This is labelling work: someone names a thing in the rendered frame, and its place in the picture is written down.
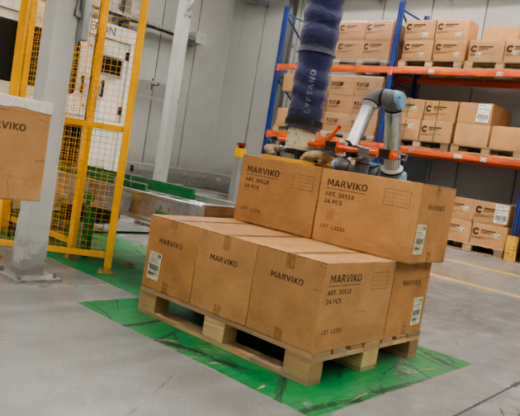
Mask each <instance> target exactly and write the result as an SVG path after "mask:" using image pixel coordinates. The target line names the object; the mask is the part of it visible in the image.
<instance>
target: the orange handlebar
mask: <svg viewBox="0 0 520 416"><path fill-rule="evenodd" d="M279 140H280V141H283V142H286V138H282V137H280V138H279ZM308 145H313V146H314V148H316V149H320V147H323V148H324V144H323V143H317V142H311V141H309V142H308ZM338 149H341V150H343V151H347V152H351V153H356V152H358V148H356V147H354V146H347V145H344V146H341V145H338ZM368 152H369V154H374V155H376V154H377V150H369V151H368Z"/></svg>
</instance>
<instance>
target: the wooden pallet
mask: <svg viewBox="0 0 520 416"><path fill-rule="evenodd" d="M169 301H171V302H173V303H176V304H178V305H181V306H183V307H186V308H188V309H190V310H194V311H196V312H197V313H200V314H203V315H204V316H205V320H204V325H203V328H202V327H201V326H199V325H196V324H194V323H192V322H189V321H187V320H185V319H182V318H180V317H177V316H176V315H174V314H170V313H168V307H169ZM137 310H138V311H140V312H143V313H145V314H147V315H149V316H152V317H154V318H156V319H159V320H161V321H163V322H164V323H166V324H170V325H172V326H173V327H175V328H178V329H181V330H182V331H184V332H187V333H189V334H191V335H193V336H196V337H198V338H200V339H203V340H205V341H207V342H208V343H212V344H214V345H216V346H217V347H221V348H223V349H224V350H226V351H228V352H232V353H233V354H235V355H237V356H240V357H242V358H244V359H247V360H249V361H251V362H253V363H256V364H258V365H259V366H262V367H265V368H267V369H268V370H270V371H274V372H276V373H277V374H279V375H282V376H284V377H286V378H288V379H291V380H293V381H295V382H297V383H300V384H302V385H304V386H310V385H315V384H318V383H320V378H321V373H322V368H323V364H324V361H327V360H331V361H334V362H337V363H339V364H342V365H344V366H347V367H349V368H352V369H353V370H356V371H366V370H369V369H372V368H376V359H377V355H378V350H379V349H381V350H384V351H387V352H390V353H393V354H395V355H397V356H400V357H403V358H406V359H408V358H411V357H416V352H417V347H418V339H419V335H420V331H418V332H414V333H407V334H403V335H399V336H394V337H391V338H383V339H379V340H376V341H371V342H367V343H360V344H356V345H352V346H348V347H341V348H337V349H333V350H328V351H325V352H317V353H313V354H311V353H308V352H305V351H303V350H301V349H299V348H297V347H293V346H291V345H289V344H286V343H283V342H281V341H278V340H276V339H275V338H271V337H268V336H267V335H264V334H262V333H259V332H256V331H254V330H251V329H249V328H246V327H244V326H242V325H240V324H236V323H234V322H232V321H229V320H227V319H224V318H222V317H220V316H218V315H215V314H212V313H210V312H207V311H205V310H202V309H199V308H197V307H195V306H193V305H190V304H188V303H185V302H183V301H180V300H177V299H175V298H172V297H171V296H168V295H165V294H163V293H161V292H158V291H155V290H153V289H150V288H148V287H146V286H142V285H141V287H140V292H139V303H138V309H137ZM238 329H239V330H242V331H244V332H245V333H249V334H252V335H253V336H256V337H258V338H261V339H263V340H266V341H268V342H270V343H273V344H276V345H277V346H280V347H283V348H285V349H286V350H285V356H284V362H281V361H279V360H277V359H275V358H273V357H269V356H268V355H265V354H263V353H261V352H258V351H256V350H254V349H252V348H250V347H246V346H244V345H243V344H240V343H237V342H236V337H237V332H238Z"/></svg>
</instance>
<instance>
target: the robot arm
mask: <svg viewBox="0 0 520 416"><path fill-rule="evenodd" d="M405 103H406V96H405V94H404V93H403V92H401V91H398V90H396V91H395V90H390V89H384V88H378V89H376V90H374V91H371V92H369V93H368V94H366V95H365V96H364V98H363V99H362V102H361V104H362V108H361V110H360V111H359V113H358V115H357V118H356V120H355V122H354V124H353V126H352V129H351V131H350V133H349V135H348V137H347V139H346V140H336V142H340V143H344V144H345V145H347V146H354V147H356V148H359V147H361V148H368V147H364V146H361V145H360V141H361V139H362V136H363V135H364V133H365V130H366V128H367V126H368V124H369V121H370V119H371V117H372V115H373V112H374V111H377V109H378V107H379V106H383V107H384V108H385V138H384V149H392V150H394V151H398V153H400V150H401V124H402V110H403V109H404V108H405ZM368 149H369V148H368ZM335 154H336V155H337V156H338V158H337V160H334V161H332V163H331V166H332V167H333V169H335V170H341V171H346V172H352V173H361V174H367V175H372V176H378V177H388V178H394V179H399V180H405V181H407V173H406V172H403V167H402V166H401V165H400V160H398V159H396V161H394V160H389V159H384V165H382V166H381V164H380V163H371V162H372V161H373V159H374V157H375V156H374V157H373V158H369V157H363V156H360V155H357V152H356V153H351V152H347V151H343V154H341V153H335ZM352 159H355V160H356V162H355V164H351V161H352Z"/></svg>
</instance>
